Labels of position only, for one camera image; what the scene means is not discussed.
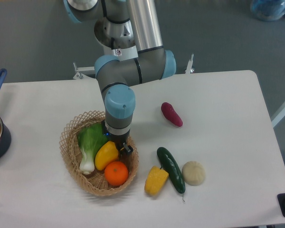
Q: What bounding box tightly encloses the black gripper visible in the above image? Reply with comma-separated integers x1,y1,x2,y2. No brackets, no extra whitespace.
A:
101,121,133,156

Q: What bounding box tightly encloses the yellow mango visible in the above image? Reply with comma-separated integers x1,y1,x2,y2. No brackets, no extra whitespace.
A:
95,141,119,171

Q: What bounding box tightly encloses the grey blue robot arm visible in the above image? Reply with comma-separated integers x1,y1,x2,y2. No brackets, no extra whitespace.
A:
64,0,176,154

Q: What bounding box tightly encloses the woven wicker basket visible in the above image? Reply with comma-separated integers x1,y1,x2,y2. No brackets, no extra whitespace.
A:
59,111,139,196

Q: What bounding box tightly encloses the green bok choy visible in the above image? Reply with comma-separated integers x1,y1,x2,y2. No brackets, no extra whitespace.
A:
77,123,108,175

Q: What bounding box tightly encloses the orange tangerine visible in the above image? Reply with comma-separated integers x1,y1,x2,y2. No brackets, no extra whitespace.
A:
104,161,129,186

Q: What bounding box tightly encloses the yellow bell pepper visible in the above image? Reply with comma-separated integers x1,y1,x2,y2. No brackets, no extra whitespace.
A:
144,166,169,196

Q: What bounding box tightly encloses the dark green cucumber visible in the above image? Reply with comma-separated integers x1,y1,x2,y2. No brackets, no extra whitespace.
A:
156,147,186,203

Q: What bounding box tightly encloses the purple sweet potato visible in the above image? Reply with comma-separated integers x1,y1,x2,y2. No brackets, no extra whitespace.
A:
161,102,183,127

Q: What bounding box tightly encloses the beige steamed bun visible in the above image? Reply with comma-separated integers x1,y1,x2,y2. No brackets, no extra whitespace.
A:
182,161,206,186

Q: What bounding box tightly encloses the blue plastic bag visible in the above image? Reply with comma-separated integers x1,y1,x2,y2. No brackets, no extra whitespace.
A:
250,0,285,22

